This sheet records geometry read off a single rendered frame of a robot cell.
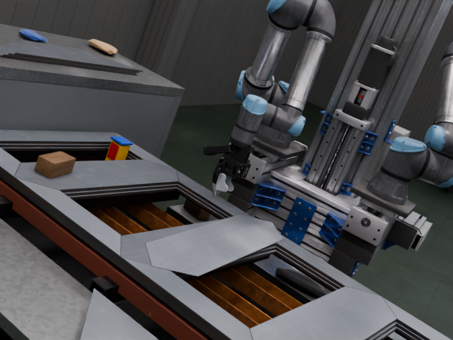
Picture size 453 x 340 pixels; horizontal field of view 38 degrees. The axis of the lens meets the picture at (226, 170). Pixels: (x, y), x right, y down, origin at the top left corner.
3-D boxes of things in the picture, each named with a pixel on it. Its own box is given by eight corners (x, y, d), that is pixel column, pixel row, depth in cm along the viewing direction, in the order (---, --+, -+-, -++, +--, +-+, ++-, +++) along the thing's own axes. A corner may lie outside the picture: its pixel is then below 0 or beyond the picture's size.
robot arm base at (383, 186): (371, 184, 255) (381, 161, 253) (407, 201, 250) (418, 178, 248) (362, 189, 242) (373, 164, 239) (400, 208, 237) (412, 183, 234)
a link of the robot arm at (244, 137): (230, 123, 214) (243, 124, 221) (225, 136, 215) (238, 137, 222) (248, 133, 210) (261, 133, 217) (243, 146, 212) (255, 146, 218)
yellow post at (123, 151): (104, 193, 244) (121, 146, 239) (96, 187, 246) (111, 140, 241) (114, 192, 248) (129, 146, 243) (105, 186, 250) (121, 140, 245)
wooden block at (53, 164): (50, 179, 194) (54, 163, 192) (33, 170, 195) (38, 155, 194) (71, 173, 205) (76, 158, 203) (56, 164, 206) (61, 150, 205)
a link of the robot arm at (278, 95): (295, 126, 254) (309, 94, 250) (263, 113, 253) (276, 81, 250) (294, 120, 265) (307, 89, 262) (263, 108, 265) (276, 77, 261)
